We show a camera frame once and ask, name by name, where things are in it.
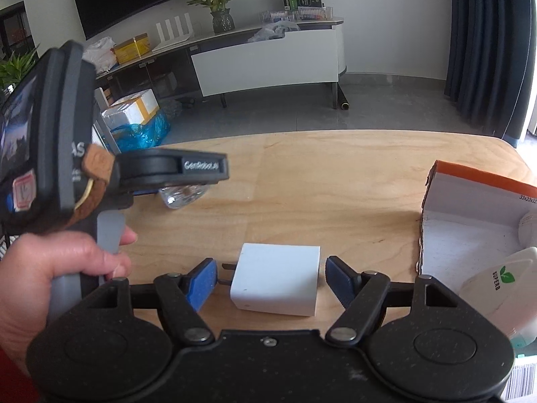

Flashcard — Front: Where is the white router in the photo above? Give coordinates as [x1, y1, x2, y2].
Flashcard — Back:
[152, 13, 196, 53]

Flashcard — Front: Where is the person's left hand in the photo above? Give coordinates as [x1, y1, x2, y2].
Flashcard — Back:
[0, 224, 138, 370]

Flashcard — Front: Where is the white drawer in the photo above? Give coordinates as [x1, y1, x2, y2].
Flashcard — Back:
[191, 29, 341, 98]

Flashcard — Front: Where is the white yellow cardboard box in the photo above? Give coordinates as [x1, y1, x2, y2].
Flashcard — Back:
[101, 89, 161, 131]

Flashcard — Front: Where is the crumpled clear plastic bag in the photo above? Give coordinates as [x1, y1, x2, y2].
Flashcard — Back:
[161, 98, 195, 122]

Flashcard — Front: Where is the potted plant dark vase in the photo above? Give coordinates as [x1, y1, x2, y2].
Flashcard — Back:
[185, 0, 251, 35]

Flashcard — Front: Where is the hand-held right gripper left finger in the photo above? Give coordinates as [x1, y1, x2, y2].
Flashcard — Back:
[59, 257, 219, 344]

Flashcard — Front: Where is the orange cardboard box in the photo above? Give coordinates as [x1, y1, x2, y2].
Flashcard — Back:
[415, 160, 537, 303]

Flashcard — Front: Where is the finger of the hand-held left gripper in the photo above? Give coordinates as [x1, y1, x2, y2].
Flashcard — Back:
[119, 149, 230, 197]

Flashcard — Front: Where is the green bamboo plant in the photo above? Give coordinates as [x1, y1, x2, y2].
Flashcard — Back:
[0, 46, 41, 93]

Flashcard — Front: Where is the clear liquid bottle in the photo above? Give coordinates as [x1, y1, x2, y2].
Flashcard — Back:
[158, 182, 210, 211]

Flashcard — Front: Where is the white leaf-print plug-in vaporizer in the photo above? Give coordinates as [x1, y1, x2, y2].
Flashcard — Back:
[455, 247, 537, 344]

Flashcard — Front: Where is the grey plastic bag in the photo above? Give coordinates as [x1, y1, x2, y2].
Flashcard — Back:
[247, 20, 301, 43]

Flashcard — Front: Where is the brown leather strap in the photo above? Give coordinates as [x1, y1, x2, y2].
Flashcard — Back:
[75, 144, 117, 228]

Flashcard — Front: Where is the teal cardboard box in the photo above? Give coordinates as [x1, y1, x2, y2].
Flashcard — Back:
[507, 331, 537, 350]

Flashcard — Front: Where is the blue plastic bag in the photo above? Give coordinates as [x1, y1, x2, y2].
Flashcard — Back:
[111, 111, 172, 154]

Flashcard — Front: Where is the white plastic bag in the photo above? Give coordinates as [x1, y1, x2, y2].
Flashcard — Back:
[82, 36, 117, 75]

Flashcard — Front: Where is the white charger cube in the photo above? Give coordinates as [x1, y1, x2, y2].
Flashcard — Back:
[220, 242, 322, 317]

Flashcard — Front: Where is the white barcode box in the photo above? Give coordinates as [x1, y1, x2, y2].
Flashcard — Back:
[501, 357, 537, 402]

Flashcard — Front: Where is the curved tv stand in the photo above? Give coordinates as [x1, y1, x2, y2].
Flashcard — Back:
[94, 14, 349, 110]

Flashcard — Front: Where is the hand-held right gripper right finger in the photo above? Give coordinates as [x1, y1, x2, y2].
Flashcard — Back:
[324, 254, 492, 344]

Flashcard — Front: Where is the dark blue curtain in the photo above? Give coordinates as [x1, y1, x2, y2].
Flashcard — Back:
[445, 0, 537, 142]

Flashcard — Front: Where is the clear plastic organizer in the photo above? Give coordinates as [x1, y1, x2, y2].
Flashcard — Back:
[259, 8, 295, 24]
[294, 5, 335, 22]

